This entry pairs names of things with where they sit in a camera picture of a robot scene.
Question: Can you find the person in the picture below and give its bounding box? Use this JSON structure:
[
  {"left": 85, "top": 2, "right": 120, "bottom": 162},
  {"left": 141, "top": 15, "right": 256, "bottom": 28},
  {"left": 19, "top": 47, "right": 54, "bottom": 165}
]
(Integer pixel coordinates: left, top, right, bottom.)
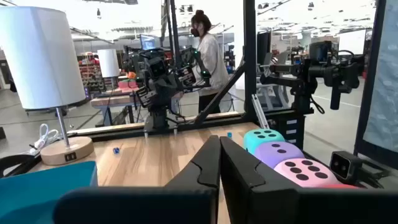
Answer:
[{"left": 190, "top": 9, "right": 231, "bottom": 114}]

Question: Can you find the background storage shelf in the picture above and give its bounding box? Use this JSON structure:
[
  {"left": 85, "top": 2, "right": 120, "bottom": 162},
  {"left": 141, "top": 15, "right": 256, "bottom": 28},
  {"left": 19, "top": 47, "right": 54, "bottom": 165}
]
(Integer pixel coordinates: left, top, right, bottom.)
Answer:
[{"left": 77, "top": 52, "right": 105, "bottom": 93}]

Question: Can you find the white lamp cable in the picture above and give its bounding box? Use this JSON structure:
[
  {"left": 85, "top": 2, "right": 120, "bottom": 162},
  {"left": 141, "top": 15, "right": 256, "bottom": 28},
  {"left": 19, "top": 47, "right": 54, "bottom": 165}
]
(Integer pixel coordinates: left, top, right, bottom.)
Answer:
[{"left": 28, "top": 123, "right": 62, "bottom": 156}]

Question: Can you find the white shade wooden base lamp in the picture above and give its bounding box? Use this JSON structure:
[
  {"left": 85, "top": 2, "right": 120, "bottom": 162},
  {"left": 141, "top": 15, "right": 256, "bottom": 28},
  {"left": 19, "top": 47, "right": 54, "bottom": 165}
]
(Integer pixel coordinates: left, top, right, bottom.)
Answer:
[{"left": 0, "top": 6, "right": 95, "bottom": 166}]

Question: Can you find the large pink foam die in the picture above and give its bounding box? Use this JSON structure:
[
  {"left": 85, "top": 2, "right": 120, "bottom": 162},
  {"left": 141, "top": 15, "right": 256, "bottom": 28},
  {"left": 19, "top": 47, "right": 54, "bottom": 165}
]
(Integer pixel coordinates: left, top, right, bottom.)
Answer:
[{"left": 274, "top": 157, "right": 340, "bottom": 189}]

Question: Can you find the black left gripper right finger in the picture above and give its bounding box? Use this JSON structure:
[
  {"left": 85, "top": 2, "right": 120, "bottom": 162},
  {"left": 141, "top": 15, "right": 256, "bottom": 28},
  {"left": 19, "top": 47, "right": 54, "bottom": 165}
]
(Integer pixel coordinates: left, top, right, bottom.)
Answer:
[{"left": 220, "top": 136, "right": 300, "bottom": 224}]

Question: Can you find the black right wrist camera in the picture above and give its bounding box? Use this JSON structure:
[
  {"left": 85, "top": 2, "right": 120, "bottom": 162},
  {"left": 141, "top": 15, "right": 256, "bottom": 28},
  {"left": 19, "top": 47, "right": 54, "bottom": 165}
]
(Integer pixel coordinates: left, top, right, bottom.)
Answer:
[{"left": 147, "top": 57, "right": 169, "bottom": 79}]

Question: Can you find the large teal foam die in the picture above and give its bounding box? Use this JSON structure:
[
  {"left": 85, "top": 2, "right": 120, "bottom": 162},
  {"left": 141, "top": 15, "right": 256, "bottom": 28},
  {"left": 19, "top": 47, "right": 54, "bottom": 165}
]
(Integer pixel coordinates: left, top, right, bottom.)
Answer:
[{"left": 243, "top": 128, "right": 286, "bottom": 156}]

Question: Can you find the large red foam die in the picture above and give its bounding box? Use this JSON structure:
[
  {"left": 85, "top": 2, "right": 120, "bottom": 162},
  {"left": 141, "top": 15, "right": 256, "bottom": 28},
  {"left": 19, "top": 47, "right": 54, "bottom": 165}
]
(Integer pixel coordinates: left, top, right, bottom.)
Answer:
[{"left": 320, "top": 183, "right": 359, "bottom": 190}]

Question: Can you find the black aluminium table frame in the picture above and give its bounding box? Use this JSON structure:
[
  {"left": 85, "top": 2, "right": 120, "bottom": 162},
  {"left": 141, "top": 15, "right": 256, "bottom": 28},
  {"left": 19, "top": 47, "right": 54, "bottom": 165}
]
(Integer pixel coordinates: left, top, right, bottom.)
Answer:
[{"left": 67, "top": 0, "right": 315, "bottom": 142}]

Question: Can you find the small black table camera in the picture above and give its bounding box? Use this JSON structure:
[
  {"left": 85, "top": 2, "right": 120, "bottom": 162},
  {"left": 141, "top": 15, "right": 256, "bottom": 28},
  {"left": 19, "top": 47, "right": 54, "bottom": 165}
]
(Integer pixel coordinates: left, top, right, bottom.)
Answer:
[{"left": 329, "top": 151, "right": 364, "bottom": 185}]

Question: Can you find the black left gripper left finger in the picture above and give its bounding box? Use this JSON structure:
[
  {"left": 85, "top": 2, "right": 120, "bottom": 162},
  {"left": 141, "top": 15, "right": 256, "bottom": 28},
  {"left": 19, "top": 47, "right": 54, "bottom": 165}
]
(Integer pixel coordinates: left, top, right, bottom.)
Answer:
[{"left": 164, "top": 135, "right": 221, "bottom": 189}]

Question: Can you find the wooden background workbench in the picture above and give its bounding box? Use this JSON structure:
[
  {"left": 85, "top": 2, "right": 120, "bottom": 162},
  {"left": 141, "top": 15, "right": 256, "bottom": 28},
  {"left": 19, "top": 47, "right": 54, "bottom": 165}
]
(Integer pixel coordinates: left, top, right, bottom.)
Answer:
[{"left": 90, "top": 88, "right": 184, "bottom": 127}]

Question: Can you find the silver aluminium bar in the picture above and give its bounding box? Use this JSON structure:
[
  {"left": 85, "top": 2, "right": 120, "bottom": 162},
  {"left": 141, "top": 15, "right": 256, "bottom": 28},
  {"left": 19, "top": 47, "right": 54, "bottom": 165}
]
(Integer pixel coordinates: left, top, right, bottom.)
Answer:
[{"left": 251, "top": 94, "right": 271, "bottom": 130}]

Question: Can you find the black camera cable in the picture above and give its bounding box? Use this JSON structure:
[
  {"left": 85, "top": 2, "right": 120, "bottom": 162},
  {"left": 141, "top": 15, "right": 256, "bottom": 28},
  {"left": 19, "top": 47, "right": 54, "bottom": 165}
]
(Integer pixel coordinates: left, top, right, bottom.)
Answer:
[{"left": 357, "top": 160, "right": 392, "bottom": 190}]

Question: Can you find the small white background lamp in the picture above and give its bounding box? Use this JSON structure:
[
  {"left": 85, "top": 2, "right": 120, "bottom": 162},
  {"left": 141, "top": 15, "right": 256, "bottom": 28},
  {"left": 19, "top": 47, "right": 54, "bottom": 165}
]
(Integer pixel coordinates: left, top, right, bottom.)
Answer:
[{"left": 97, "top": 49, "right": 121, "bottom": 90}]

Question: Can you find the pink box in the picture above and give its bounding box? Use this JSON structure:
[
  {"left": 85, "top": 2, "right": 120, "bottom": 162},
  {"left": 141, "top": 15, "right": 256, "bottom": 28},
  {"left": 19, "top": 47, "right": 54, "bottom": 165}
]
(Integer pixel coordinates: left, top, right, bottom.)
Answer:
[{"left": 118, "top": 79, "right": 139, "bottom": 90}]

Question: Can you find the blue plastic bin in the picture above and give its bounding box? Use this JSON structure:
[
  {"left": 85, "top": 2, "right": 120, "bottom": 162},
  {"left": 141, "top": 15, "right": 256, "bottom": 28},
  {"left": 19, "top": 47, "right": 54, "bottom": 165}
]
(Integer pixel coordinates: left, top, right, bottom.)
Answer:
[{"left": 0, "top": 161, "right": 99, "bottom": 224}]

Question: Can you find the black device on stand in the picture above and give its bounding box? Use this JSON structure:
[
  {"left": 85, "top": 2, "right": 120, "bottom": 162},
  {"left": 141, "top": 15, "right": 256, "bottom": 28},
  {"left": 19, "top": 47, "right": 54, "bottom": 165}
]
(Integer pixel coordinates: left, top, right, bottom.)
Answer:
[{"left": 259, "top": 40, "right": 361, "bottom": 150}]

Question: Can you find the black computer monitor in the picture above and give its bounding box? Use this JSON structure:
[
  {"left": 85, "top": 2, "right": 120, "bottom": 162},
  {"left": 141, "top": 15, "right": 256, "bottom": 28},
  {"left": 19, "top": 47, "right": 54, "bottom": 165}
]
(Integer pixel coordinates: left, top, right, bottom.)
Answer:
[{"left": 139, "top": 34, "right": 157, "bottom": 51}]

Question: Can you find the grey fabric partition panel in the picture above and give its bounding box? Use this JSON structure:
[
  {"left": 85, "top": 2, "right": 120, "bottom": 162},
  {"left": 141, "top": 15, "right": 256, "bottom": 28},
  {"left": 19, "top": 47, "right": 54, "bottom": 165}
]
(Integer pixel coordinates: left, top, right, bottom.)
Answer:
[{"left": 354, "top": 0, "right": 398, "bottom": 170}]

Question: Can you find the large purple foam die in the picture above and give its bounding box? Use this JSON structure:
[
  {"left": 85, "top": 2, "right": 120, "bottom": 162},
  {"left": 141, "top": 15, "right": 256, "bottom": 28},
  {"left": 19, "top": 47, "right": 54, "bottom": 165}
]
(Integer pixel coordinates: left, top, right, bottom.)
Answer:
[{"left": 254, "top": 141, "right": 305, "bottom": 169}]

